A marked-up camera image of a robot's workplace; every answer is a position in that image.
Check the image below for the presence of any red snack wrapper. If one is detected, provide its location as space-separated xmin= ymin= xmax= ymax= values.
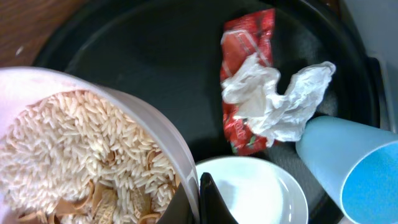
xmin=220 ymin=9 xmax=275 ymax=156

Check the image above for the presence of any white round plate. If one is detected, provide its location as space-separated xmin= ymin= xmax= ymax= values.
xmin=196 ymin=156 xmax=308 ymax=224

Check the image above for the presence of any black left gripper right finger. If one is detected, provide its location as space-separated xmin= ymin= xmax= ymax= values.
xmin=200 ymin=172 xmax=238 ymax=224

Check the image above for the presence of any pink bowl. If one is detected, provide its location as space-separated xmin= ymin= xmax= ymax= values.
xmin=1 ymin=67 xmax=200 ymax=223

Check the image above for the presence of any light blue plastic cup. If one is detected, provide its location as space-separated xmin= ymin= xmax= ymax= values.
xmin=296 ymin=116 xmax=397 ymax=223

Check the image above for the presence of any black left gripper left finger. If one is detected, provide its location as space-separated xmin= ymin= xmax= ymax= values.
xmin=157 ymin=184 xmax=193 ymax=224

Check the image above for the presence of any pile of rice and scraps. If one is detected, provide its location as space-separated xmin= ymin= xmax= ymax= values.
xmin=1 ymin=91 xmax=178 ymax=223

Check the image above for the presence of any crumpled white tissue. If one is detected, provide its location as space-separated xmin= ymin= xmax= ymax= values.
xmin=221 ymin=53 xmax=336 ymax=147

